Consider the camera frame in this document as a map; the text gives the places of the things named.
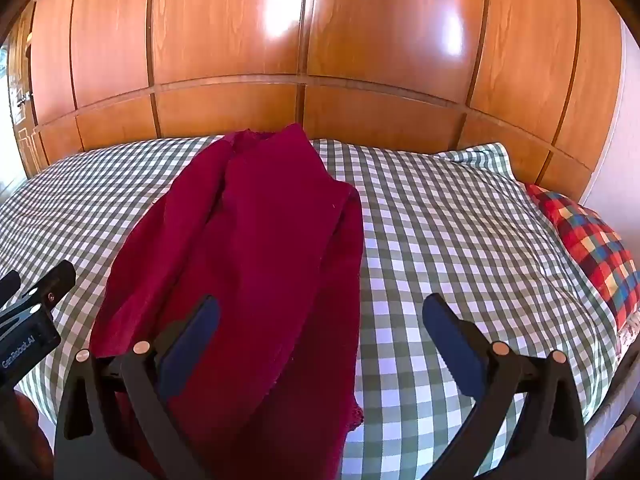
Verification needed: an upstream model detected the red plaid pillow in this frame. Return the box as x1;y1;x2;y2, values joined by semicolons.
524;182;640;333

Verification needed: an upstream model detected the person's left forearm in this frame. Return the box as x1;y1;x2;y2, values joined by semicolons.
0;388;54;480

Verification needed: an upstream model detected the wooden wardrobe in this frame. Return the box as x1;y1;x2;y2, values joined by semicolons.
27;0;626;202

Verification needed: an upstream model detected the bed base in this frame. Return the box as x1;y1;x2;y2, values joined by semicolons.
584;352;640;463

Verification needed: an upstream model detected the wooden door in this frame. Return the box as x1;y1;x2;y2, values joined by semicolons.
4;5;51;177

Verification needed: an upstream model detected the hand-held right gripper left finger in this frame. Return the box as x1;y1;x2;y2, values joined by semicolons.
54;295;221;480

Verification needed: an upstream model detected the green white checked bedsheet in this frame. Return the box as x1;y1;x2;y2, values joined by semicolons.
0;135;622;480

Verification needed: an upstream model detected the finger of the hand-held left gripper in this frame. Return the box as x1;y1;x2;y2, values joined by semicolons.
0;269;22;307
26;260;77;309

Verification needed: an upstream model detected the dark red garment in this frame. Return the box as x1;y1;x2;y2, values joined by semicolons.
90;124;365;480

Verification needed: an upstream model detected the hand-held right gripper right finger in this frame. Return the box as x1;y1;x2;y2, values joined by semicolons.
422;292;587;480

